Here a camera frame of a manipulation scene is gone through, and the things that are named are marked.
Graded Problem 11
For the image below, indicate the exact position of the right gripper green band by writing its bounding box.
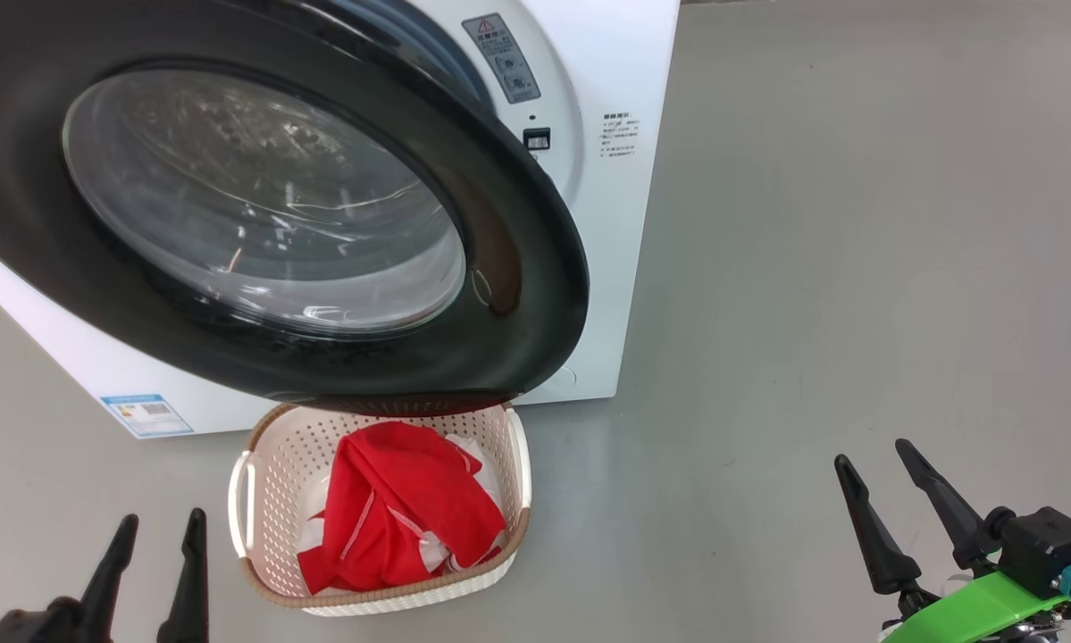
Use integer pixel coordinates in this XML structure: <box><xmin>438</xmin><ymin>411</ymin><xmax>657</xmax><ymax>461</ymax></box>
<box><xmin>834</xmin><ymin>438</ymin><xmax>1071</xmax><ymax>643</ymax></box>

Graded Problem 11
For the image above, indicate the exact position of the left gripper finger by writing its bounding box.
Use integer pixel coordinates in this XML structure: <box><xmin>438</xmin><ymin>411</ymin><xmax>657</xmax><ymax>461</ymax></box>
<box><xmin>78</xmin><ymin>514</ymin><xmax>140</xmax><ymax>643</ymax></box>
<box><xmin>157</xmin><ymin>507</ymin><xmax>210</xmax><ymax>643</ymax></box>

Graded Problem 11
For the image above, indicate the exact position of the plain red garment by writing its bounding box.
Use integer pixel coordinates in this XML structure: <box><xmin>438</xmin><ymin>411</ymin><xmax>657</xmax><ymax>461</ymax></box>
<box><xmin>298</xmin><ymin>422</ymin><xmax>507</xmax><ymax>596</ymax></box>

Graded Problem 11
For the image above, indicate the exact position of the black round glass washer door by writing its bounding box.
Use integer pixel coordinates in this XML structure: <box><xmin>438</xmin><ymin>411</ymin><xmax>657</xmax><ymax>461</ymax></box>
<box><xmin>0</xmin><ymin>0</ymin><xmax>590</xmax><ymax>416</ymax></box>

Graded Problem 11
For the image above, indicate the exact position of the cream perforated laundry basket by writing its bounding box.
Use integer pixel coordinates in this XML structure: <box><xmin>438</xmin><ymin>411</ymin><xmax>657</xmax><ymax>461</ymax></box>
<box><xmin>228</xmin><ymin>400</ymin><xmax>532</xmax><ymax>617</ymax></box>

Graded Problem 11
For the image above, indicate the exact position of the white front-load washing machine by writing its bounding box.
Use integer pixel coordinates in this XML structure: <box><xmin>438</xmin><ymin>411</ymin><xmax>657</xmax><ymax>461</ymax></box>
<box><xmin>0</xmin><ymin>0</ymin><xmax>681</xmax><ymax>440</ymax></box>

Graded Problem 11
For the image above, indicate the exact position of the grey rubber door gasket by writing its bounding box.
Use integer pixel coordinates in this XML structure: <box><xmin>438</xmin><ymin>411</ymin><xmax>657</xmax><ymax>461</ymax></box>
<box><xmin>321</xmin><ymin>0</ymin><xmax>500</xmax><ymax>113</ymax></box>

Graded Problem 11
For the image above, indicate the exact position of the blue white energy label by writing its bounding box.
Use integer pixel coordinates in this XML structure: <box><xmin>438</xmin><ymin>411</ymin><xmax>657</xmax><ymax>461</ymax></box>
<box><xmin>100</xmin><ymin>394</ymin><xmax>195</xmax><ymax>438</ymax></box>

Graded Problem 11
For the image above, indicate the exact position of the grey warning label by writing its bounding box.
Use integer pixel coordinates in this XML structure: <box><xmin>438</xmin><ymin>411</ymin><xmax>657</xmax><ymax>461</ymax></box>
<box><xmin>462</xmin><ymin>13</ymin><xmax>541</xmax><ymax>105</ymax></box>

